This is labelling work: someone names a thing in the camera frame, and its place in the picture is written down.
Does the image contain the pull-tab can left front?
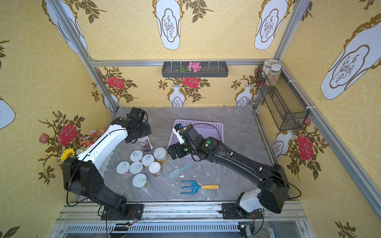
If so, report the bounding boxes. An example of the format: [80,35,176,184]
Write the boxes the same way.
[116,161,132,178]

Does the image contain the glass jar patterned lid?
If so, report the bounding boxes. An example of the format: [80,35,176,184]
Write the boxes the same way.
[262,59,279,77]

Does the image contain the glass jar white lid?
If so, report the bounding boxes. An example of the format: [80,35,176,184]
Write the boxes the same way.
[266,63,281,86]

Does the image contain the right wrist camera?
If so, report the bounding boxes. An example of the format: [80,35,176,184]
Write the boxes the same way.
[173,124,185,145]

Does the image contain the grey wall shelf tray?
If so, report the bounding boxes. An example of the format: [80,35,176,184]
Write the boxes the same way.
[162,60,229,78]

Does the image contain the pull-tab can left back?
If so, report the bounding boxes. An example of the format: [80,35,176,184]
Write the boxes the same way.
[130,150,143,163]

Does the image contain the tall can with spoon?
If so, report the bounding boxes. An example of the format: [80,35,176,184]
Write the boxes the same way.
[138,136,153,153]

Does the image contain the teal brush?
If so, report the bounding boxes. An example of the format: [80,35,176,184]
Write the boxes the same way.
[168,163,193,179]

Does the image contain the flower pot white fence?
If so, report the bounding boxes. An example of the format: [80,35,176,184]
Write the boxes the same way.
[60,130,104,162]

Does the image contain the pink artificial flower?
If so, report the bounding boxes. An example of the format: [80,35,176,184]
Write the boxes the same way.
[187,61,202,72]

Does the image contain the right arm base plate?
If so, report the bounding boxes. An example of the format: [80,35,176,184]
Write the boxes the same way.
[219,203,264,220]

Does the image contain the small orange can white lid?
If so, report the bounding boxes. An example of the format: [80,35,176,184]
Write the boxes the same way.
[148,162,162,177]

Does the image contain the black wire basket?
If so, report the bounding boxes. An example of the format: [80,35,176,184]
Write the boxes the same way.
[253,65,310,131]

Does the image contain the green label can white lid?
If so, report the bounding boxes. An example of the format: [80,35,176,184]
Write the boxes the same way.
[153,147,168,165]

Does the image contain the pull-tab can middle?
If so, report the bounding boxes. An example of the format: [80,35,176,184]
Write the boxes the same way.
[129,161,145,176]

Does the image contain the teal garden fork yellow handle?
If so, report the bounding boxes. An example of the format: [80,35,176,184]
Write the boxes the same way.
[180,180,220,195]

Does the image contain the pull-tab can centre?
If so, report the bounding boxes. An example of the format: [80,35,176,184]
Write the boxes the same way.
[141,154,155,169]

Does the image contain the purple plastic basket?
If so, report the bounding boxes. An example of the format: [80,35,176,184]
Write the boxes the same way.
[174,119,224,142]

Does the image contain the aluminium rail frame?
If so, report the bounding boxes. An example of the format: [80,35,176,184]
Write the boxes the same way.
[50,200,314,238]

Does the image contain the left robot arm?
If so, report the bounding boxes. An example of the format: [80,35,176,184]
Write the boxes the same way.
[62,108,151,220]

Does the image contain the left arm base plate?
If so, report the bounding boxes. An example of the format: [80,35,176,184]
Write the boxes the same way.
[101,203,144,221]

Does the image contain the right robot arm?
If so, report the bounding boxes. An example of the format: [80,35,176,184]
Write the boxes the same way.
[167,124,291,214]

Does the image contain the pull-tab can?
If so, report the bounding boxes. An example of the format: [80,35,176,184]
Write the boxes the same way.
[116,161,132,178]
[130,150,143,163]
[141,154,155,169]
[129,161,145,176]
[133,174,149,190]

